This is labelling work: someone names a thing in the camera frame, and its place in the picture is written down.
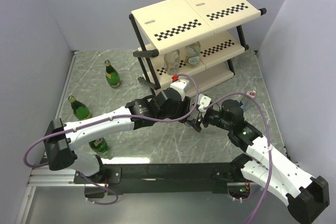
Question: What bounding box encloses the green glass bottle middle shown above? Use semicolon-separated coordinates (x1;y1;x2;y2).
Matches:
68;95;91;120

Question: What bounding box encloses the green glass bottle far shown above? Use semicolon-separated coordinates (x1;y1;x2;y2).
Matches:
104;60;121;88

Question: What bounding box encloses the energy drink can far right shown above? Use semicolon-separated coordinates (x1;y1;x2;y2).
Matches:
239;90;256;111

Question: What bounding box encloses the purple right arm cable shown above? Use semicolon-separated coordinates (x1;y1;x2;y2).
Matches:
204;92;275;224

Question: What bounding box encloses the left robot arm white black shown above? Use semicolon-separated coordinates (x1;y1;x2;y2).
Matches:
44;86;190;183

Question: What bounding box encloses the aluminium rail frame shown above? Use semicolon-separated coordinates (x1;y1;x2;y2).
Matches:
23;50;285;223

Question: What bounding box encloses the green glass bottle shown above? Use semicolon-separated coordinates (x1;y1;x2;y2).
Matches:
68;95;91;120
104;60;121;88
89;137;109;154

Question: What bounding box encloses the clear Chang soda water bottle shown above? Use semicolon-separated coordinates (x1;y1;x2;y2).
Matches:
164;50;180;76

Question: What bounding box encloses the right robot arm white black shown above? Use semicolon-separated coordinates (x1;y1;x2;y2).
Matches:
191;94;330;223

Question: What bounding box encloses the green glass bottle near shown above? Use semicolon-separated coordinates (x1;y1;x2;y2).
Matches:
89;137;109;154

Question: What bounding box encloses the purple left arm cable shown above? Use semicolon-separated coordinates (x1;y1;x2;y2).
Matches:
23;73;200;167

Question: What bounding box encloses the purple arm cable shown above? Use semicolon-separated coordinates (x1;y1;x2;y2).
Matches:
204;92;275;224
23;73;200;167

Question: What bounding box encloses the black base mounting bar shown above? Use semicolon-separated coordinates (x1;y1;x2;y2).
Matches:
73;162;263;201

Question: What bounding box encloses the beige two-tier shelf black frame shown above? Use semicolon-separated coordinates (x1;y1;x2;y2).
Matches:
129;0;267;94

